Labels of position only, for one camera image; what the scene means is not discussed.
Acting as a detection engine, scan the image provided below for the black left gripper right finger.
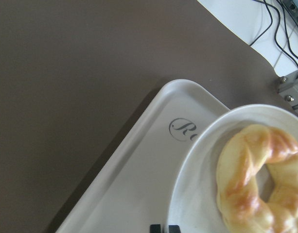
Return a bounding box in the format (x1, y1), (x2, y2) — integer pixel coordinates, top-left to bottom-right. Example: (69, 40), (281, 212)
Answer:
(168, 225), (180, 233)

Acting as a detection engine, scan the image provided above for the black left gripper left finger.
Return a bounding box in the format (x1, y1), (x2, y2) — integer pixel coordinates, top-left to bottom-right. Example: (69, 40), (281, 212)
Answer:
(150, 224), (161, 233)

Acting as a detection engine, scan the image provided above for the white round plate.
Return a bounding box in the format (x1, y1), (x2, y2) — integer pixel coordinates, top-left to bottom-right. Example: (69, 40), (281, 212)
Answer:
(166, 104), (298, 233)

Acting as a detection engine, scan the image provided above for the twisted glazed donut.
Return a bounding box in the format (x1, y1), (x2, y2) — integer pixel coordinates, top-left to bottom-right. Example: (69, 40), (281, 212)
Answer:
(216, 124), (298, 233)

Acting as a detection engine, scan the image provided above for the cream rectangular tray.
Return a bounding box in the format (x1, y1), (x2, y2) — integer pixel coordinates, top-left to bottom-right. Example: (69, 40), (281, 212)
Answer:
(58, 79), (228, 233)

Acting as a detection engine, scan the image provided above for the aluminium frame post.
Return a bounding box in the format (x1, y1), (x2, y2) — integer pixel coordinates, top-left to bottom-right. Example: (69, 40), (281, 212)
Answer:
(278, 71), (298, 114)

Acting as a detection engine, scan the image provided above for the black cable on desk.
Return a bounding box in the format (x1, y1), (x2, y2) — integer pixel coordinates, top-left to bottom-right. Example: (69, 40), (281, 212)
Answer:
(252, 0), (298, 71)

